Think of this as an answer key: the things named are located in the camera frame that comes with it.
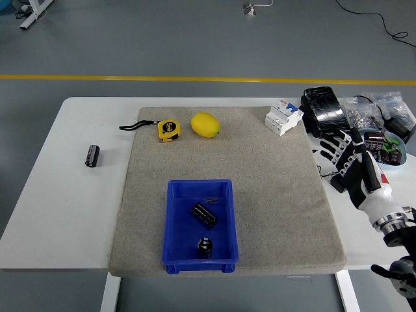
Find clear bag of nuts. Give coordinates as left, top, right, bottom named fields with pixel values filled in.
left=343, top=96, right=384, bottom=131

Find clear bag of screws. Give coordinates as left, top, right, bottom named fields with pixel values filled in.
left=361, top=91, right=416, bottom=126

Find grey-brown felt mat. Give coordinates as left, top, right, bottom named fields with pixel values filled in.
left=107, top=106, right=347, bottom=278

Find white circuit breaker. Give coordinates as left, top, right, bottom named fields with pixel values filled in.
left=264, top=99, right=304, bottom=137

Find white table leg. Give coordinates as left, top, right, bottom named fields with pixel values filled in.
left=335, top=270, right=361, bottom=312
left=99, top=272, right=122, bottom=312

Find silver floor socket with cable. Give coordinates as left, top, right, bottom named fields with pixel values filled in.
left=242, top=0, right=274, bottom=16

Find dark brown cylindrical battery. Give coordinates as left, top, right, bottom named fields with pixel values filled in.
left=190, top=201, right=219, bottom=231
left=84, top=144, right=101, bottom=168
left=197, top=237, right=214, bottom=260

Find green plastic connectors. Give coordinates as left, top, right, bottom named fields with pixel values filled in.
left=382, top=138, right=400, bottom=153

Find small black box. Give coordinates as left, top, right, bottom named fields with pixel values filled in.
left=330, top=175, right=347, bottom=194

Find blue plastic box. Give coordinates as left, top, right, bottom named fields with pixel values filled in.
left=161, top=179, right=240, bottom=275

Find black power adapter with cable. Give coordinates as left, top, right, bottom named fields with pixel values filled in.
left=354, top=94, right=416, bottom=144

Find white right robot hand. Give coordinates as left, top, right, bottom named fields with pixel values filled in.
left=319, top=127, right=406, bottom=226

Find black plastic-wrapped device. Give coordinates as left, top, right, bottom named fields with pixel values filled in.
left=298, top=86, right=354, bottom=139

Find large dark brown capacitor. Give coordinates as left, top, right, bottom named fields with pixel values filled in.
left=363, top=131, right=386, bottom=146

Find black floor cable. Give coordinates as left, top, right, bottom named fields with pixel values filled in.
left=334, top=0, right=416, bottom=49

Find yellow lemon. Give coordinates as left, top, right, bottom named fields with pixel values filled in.
left=190, top=111, right=221, bottom=138

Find light blue bowl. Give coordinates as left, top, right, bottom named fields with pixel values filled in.
left=363, top=128, right=408, bottom=170

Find yellow tape measure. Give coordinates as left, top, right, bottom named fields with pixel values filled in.
left=118, top=119, right=182, bottom=144

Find white background desk foot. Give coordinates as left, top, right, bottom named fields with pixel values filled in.
left=18, top=0, right=55, bottom=32

